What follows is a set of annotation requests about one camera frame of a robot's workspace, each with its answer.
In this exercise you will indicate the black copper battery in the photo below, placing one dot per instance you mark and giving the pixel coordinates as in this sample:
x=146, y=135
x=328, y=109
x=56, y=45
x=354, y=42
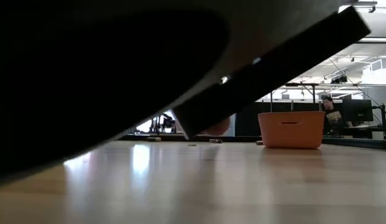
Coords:
x=259, y=142
x=215, y=141
x=154, y=139

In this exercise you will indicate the orange plastic bin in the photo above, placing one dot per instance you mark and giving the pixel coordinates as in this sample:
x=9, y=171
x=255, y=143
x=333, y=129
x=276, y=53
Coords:
x=289, y=133

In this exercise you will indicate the person's hand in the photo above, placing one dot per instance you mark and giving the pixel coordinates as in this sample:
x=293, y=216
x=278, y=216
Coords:
x=216, y=128

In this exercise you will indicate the black background equipment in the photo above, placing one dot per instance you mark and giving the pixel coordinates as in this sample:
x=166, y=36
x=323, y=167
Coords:
x=165, y=123

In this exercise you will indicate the person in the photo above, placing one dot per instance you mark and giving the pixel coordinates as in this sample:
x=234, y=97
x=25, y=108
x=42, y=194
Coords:
x=331, y=113

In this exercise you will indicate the black ceiling spotlight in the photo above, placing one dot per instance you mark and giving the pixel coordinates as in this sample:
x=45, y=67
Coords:
x=338, y=79

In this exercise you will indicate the black computer monitor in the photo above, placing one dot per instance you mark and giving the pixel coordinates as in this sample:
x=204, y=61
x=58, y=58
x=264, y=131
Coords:
x=358, y=110

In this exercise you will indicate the black background desk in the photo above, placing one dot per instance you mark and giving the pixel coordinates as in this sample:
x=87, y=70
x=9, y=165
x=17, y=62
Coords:
x=364, y=130

